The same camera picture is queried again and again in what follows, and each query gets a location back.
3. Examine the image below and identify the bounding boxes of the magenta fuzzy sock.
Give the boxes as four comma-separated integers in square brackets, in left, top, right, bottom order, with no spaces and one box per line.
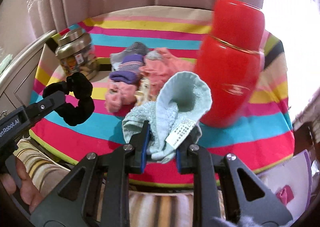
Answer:
[276,185,294,206]

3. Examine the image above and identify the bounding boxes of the black scrunchie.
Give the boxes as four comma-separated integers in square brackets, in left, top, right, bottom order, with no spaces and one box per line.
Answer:
[42,72,95,126]

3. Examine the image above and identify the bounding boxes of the light green towel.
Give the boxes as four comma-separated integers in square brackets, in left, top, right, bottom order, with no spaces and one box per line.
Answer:
[122,71,213,164]

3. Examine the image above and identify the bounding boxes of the purple knitted glove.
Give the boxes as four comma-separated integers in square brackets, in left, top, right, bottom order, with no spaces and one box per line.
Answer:
[109,54,144,84]

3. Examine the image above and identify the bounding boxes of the left hand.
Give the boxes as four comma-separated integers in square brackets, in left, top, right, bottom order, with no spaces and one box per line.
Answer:
[0,156,45,214]

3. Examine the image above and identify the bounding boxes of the cream cabinet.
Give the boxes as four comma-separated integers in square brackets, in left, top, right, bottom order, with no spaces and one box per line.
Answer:
[0,30,56,118]

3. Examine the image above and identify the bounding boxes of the striped sofa cover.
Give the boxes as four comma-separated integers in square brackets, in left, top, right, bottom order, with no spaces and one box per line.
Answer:
[14,139,194,226]

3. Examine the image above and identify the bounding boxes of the white purple cardboard box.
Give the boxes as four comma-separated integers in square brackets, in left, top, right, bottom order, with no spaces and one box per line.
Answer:
[258,150,312,219]

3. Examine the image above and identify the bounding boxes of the gold lid snack jar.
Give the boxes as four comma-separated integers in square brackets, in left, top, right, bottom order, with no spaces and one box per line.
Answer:
[55,27,99,80]

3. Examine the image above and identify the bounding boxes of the pink knitted glove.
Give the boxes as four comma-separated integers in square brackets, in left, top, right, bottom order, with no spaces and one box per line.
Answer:
[105,79,138,113]

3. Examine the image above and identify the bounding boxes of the colourful striped tablecloth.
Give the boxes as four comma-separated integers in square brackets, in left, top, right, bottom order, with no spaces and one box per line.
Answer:
[29,6,295,188]

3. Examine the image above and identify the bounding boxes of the red thermos flask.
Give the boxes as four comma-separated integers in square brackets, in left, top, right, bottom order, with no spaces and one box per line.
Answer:
[194,0,267,128]

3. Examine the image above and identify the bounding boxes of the salmon pink knitted garment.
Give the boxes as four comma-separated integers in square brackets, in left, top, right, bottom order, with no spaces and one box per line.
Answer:
[139,48,194,99]

